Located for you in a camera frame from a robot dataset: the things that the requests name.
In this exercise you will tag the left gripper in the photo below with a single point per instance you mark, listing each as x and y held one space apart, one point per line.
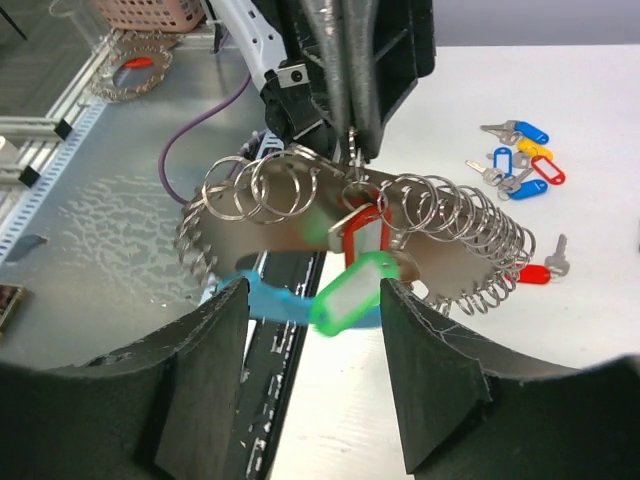
348 66

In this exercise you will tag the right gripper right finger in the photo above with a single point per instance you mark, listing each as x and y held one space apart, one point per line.
467 405

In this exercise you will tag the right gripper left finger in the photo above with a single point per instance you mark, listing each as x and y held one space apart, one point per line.
163 406

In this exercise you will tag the large keyring holder blue handle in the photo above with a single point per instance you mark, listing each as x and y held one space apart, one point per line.
464 249

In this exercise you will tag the green tag key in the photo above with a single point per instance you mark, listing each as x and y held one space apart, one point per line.
352 299

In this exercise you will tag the red tag key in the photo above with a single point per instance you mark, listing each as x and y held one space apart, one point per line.
555 266
364 230

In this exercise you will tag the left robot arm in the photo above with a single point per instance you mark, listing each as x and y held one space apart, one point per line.
260 45

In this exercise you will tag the pink plastic basket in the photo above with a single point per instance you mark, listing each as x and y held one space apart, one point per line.
168 16

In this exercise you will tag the coloured tag key bunch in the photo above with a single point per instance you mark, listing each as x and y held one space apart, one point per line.
522 166

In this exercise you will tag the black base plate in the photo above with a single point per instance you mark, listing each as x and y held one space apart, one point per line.
270 369

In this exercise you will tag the grey cable duct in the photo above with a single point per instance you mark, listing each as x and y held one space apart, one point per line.
22 210

